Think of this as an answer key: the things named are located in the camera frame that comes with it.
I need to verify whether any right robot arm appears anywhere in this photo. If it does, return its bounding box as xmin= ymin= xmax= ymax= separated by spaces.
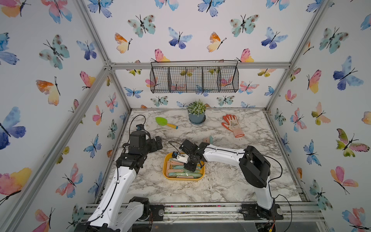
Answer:
xmin=179 ymin=140 xmax=284 ymax=220

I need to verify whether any black wire wall basket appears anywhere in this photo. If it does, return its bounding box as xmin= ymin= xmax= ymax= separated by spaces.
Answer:
xmin=146 ymin=60 xmax=239 ymax=94

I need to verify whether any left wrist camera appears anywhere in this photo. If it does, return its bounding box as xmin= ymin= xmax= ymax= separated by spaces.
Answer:
xmin=136 ymin=124 xmax=145 ymax=131

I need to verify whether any red white garden glove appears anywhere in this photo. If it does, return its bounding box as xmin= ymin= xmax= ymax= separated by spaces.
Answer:
xmin=222 ymin=114 xmax=244 ymax=138

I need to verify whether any green yellow toy trowel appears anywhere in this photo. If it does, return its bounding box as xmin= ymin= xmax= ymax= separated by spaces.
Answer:
xmin=156 ymin=117 xmax=178 ymax=130

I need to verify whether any yellow storage box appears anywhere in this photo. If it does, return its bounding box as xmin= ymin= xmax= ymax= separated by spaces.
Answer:
xmin=162 ymin=153 xmax=205 ymax=181

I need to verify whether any aluminium front rail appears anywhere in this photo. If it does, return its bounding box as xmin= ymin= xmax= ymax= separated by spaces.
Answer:
xmin=149 ymin=202 xmax=325 ymax=223

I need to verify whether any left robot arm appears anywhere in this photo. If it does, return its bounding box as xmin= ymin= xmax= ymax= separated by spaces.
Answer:
xmin=74 ymin=130 xmax=163 ymax=232

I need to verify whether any potted green plant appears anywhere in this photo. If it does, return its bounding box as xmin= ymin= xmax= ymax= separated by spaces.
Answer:
xmin=187 ymin=100 xmax=207 ymax=125

